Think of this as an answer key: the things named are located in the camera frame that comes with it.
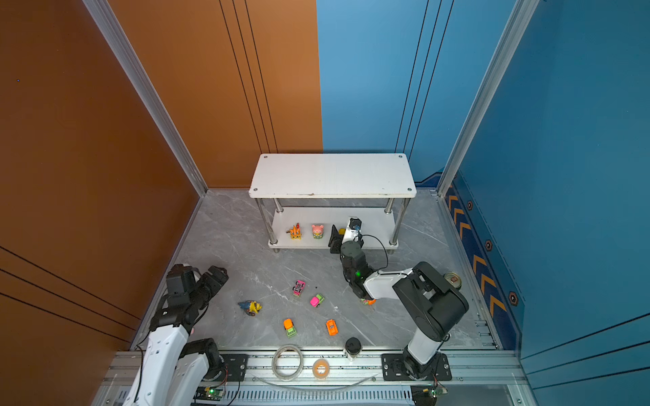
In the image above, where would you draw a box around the green circuit board left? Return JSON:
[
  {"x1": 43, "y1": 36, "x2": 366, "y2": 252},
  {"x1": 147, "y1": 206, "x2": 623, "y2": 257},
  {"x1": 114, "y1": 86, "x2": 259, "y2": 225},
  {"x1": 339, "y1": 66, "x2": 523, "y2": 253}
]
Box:
[{"x1": 193, "y1": 386, "x2": 227, "y2": 403}]

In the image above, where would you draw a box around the blue yellow duck figure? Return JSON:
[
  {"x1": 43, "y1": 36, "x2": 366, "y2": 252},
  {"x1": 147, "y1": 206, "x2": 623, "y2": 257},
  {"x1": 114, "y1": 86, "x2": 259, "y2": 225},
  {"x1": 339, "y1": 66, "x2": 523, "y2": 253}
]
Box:
[{"x1": 238, "y1": 300, "x2": 262, "y2": 316}]

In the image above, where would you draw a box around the tan tape roll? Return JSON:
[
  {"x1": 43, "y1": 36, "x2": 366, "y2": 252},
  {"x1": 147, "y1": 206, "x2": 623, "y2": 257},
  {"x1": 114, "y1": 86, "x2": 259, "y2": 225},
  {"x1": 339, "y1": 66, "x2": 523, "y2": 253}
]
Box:
[{"x1": 312, "y1": 358, "x2": 330, "y2": 380}]

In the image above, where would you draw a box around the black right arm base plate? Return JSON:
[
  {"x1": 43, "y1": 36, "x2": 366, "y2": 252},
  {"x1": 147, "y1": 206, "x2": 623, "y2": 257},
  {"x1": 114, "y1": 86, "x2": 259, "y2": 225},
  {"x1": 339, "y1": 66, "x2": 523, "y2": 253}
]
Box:
[{"x1": 381, "y1": 352, "x2": 452, "y2": 382}]

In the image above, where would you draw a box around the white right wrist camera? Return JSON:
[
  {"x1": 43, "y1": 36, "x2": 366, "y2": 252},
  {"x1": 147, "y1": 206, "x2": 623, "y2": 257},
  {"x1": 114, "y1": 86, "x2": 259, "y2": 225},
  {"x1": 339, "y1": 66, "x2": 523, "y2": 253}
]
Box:
[{"x1": 342, "y1": 218, "x2": 363, "y2": 246}]

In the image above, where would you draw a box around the clear tape roll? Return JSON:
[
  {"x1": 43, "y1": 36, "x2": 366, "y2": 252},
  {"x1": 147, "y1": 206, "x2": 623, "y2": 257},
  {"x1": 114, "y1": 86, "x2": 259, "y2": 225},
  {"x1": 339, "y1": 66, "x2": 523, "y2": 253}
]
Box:
[{"x1": 271, "y1": 344, "x2": 305, "y2": 382}]

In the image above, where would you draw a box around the pink black toy car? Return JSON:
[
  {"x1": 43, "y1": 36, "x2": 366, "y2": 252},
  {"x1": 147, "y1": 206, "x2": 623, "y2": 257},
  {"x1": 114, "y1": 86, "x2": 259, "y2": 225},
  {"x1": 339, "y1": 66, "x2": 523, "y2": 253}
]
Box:
[{"x1": 293, "y1": 280, "x2": 306, "y2": 297}]

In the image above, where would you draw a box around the green circuit board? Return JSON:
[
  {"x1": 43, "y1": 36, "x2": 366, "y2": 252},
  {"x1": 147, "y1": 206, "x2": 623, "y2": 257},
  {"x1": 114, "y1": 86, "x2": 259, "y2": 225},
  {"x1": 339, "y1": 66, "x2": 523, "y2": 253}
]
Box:
[
  {"x1": 193, "y1": 386, "x2": 227, "y2": 403},
  {"x1": 411, "y1": 385, "x2": 449, "y2": 406}
]

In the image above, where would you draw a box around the pink green toy car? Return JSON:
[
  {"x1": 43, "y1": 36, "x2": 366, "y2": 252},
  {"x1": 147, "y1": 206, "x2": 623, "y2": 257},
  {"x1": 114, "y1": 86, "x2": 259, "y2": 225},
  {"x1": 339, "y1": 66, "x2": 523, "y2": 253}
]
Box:
[{"x1": 310, "y1": 294, "x2": 324, "y2": 308}]

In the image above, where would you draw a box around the green beverage can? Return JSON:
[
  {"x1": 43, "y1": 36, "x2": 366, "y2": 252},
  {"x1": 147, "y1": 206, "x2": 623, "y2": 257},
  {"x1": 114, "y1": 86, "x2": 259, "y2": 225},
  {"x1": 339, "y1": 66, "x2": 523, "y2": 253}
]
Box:
[{"x1": 443, "y1": 272, "x2": 462, "y2": 290}]

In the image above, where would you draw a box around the black lidded paper cup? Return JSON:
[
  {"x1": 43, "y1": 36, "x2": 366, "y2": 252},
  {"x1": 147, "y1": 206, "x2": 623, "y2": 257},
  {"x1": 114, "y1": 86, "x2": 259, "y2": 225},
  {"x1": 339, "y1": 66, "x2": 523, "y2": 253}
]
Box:
[{"x1": 344, "y1": 337, "x2": 362, "y2": 361}]

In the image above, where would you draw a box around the orange green toy truck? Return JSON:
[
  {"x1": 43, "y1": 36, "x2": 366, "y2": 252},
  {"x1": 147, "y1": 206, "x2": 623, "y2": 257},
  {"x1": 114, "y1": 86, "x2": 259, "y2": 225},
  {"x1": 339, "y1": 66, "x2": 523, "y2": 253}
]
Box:
[{"x1": 283, "y1": 318, "x2": 297, "y2": 338}]

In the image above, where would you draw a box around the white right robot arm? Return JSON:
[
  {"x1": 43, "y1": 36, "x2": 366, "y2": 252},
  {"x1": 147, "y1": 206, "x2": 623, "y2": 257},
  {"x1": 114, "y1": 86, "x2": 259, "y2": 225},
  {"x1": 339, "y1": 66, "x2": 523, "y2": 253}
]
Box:
[{"x1": 328, "y1": 228, "x2": 470, "y2": 381}]

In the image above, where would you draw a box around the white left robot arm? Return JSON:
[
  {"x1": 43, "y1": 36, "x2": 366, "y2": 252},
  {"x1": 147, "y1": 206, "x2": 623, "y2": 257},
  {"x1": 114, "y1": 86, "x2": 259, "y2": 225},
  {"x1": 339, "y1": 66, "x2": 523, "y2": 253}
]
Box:
[{"x1": 125, "y1": 264, "x2": 229, "y2": 405}]

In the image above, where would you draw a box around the white two-tier metal shelf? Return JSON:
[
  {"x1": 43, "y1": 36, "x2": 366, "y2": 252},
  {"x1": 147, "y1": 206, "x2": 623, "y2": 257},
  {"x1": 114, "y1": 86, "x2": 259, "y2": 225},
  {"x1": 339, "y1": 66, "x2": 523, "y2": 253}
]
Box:
[{"x1": 249, "y1": 153, "x2": 416, "y2": 251}]

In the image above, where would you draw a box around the pink green monster figure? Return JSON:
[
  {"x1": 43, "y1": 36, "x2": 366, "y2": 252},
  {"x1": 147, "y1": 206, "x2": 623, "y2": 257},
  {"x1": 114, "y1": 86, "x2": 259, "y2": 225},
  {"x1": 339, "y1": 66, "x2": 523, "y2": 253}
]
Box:
[{"x1": 311, "y1": 224, "x2": 324, "y2": 240}]

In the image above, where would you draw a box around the green circuit board right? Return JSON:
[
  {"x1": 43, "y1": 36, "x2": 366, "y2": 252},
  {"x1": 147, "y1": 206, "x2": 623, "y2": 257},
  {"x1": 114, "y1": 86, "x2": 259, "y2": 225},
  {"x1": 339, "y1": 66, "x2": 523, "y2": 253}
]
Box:
[{"x1": 411, "y1": 385, "x2": 449, "y2": 406}]

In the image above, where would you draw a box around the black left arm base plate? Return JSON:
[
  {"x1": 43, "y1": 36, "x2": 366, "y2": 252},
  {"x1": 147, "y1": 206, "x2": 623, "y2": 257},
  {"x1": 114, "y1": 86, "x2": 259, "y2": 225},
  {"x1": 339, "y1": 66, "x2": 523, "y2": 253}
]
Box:
[{"x1": 202, "y1": 354, "x2": 248, "y2": 383}]

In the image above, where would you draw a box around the orange yellow dragon figure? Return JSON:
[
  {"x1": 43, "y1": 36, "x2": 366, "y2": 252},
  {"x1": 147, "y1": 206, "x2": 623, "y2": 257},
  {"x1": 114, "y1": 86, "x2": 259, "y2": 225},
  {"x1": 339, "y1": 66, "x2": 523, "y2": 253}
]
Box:
[{"x1": 287, "y1": 223, "x2": 302, "y2": 240}]

